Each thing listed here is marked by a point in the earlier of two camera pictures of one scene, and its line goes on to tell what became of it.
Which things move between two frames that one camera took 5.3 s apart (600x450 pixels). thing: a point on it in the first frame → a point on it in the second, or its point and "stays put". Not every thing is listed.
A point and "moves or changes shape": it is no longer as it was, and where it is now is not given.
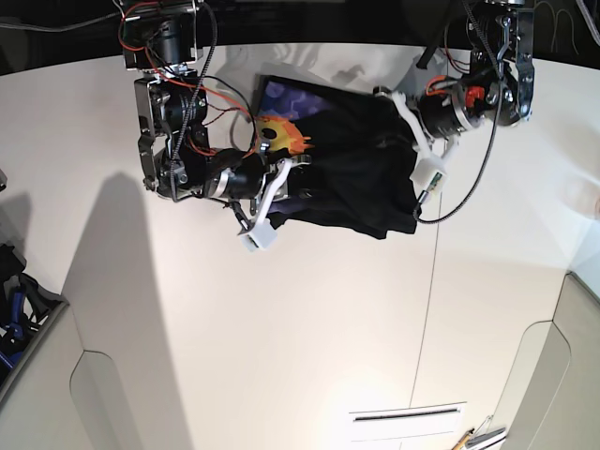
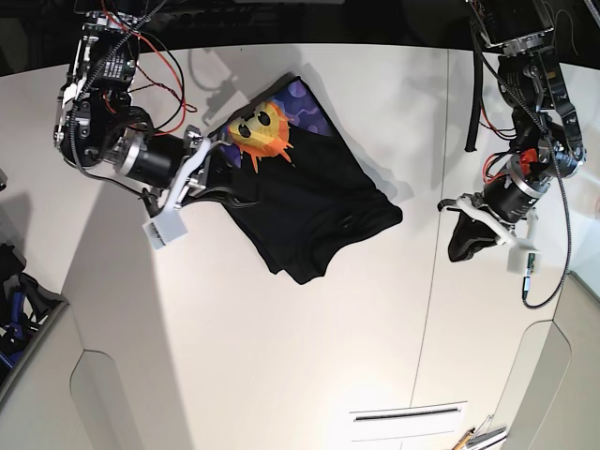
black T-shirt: x=358 y=178 moves or changes shape
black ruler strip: x=407 y=414 stays put
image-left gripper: x=251 y=182 → x=175 y=165
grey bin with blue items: x=27 y=313 stays put
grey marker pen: x=481 y=438 stays put
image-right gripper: x=438 y=116 → x=508 y=202
